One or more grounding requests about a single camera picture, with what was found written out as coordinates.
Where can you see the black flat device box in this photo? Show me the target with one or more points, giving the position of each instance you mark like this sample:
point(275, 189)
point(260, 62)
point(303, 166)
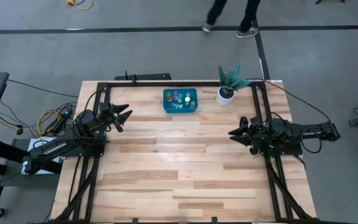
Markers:
point(151, 76)

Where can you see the blue plastic basket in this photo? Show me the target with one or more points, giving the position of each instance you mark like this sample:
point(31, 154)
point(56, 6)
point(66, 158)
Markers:
point(166, 109)

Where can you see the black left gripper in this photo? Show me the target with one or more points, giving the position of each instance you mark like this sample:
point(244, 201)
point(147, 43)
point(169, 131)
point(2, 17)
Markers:
point(107, 116)

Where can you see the person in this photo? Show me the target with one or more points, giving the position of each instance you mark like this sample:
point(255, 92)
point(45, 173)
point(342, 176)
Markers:
point(247, 15)

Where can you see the amber translucent pill bottle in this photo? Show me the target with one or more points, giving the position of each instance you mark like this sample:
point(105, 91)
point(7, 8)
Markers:
point(192, 104)

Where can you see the orange translucent pill bottle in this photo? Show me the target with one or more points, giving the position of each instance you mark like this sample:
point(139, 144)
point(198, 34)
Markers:
point(169, 97)

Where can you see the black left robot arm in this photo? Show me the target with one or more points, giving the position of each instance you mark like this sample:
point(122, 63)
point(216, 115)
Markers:
point(57, 148)

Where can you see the white printed sheet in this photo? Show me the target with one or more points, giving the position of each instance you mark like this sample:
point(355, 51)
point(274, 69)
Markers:
point(37, 143)

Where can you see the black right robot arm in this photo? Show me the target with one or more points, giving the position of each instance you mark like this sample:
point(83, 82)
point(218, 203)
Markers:
point(306, 130)

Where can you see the green snake plant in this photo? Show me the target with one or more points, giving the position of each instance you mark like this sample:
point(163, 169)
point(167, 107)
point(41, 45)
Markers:
point(232, 79)

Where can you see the pink translucent pill bottle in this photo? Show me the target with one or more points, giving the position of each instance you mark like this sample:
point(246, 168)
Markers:
point(175, 94)

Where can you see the white plant pot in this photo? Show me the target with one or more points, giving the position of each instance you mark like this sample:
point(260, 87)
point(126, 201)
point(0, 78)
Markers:
point(225, 100)

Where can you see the black stand foot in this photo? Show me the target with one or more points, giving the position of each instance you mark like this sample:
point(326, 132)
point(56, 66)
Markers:
point(329, 1)

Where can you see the black aluminium table frame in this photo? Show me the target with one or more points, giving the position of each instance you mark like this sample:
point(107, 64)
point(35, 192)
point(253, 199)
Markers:
point(197, 83)

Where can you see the grey floor plate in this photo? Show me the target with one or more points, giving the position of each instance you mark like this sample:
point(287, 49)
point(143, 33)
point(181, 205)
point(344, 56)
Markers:
point(26, 181)

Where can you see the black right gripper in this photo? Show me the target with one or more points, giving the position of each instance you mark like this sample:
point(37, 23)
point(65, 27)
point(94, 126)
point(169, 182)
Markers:
point(259, 137)

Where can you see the teal translucent pill bottle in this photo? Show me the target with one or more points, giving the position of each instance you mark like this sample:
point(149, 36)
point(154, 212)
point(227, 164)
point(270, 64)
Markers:
point(180, 97)

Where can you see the black power adapter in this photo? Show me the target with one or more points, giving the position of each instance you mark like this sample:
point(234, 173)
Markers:
point(64, 117)

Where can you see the yellow-green translucent pill bottle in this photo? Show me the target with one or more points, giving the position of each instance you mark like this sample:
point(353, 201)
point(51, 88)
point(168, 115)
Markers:
point(188, 94)

